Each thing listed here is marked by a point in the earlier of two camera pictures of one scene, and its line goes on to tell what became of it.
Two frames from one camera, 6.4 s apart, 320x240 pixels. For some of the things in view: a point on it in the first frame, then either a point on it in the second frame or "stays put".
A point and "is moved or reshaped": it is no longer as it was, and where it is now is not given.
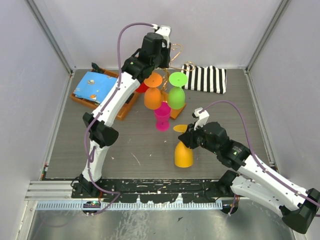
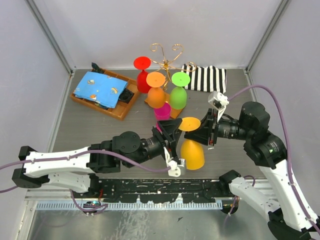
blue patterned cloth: (94, 86) stays put
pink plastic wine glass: (162, 117) stays put
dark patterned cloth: (96, 68) stays put
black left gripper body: (162, 61) → (162, 141)
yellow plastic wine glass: (183, 155) is moved or reshaped
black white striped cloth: (208, 79) stays put
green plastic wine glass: (176, 96) stays put
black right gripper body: (198, 136) → (224, 128)
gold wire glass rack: (189, 67) → (174, 112)
